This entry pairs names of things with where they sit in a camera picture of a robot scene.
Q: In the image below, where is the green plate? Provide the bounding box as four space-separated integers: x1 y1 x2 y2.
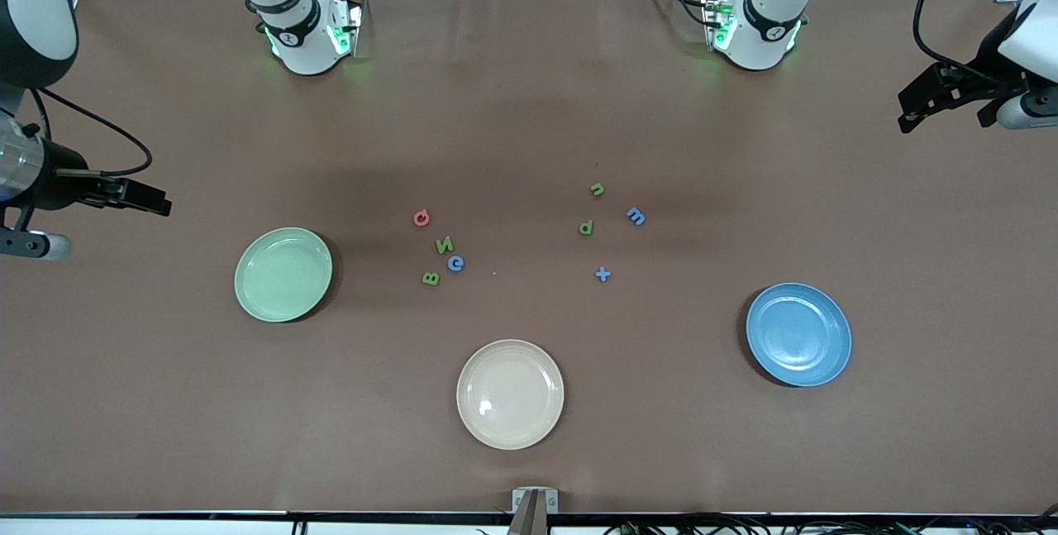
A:
234 227 334 323

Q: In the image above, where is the blue plate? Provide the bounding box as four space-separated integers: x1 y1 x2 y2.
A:
746 283 852 388

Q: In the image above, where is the brown table mat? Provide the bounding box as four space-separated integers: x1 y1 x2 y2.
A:
0 0 1058 515

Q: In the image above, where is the beige plate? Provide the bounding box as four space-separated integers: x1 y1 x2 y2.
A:
456 339 565 451

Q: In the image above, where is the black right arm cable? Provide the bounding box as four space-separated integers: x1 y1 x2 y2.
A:
33 87 154 178

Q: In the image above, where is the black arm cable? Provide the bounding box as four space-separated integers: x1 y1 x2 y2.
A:
913 0 1013 81
33 87 154 178

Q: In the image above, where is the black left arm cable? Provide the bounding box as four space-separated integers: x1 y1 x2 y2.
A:
913 0 1013 81

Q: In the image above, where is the metal base connector bracket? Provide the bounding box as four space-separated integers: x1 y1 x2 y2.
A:
326 0 365 58
701 0 738 52

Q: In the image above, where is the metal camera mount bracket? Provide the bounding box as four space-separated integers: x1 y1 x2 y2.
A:
510 487 560 535

